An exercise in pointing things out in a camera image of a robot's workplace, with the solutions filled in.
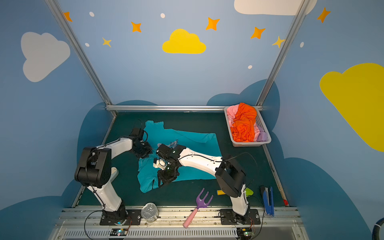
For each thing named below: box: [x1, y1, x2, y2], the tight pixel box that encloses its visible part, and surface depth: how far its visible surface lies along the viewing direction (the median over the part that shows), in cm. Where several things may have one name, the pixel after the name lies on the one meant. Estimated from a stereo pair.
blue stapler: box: [263, 187, 275, 217], surface depth 80 cm
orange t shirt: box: [230, 102, 257, 143], surface depth 103 cm
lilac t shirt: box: [256, 127, 268, 142], surface depth 98 cm
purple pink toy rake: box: [183, 188, 214, 229], surface depth 80 cm
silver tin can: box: [141, 202, 159, 223], surface depth 73 cm
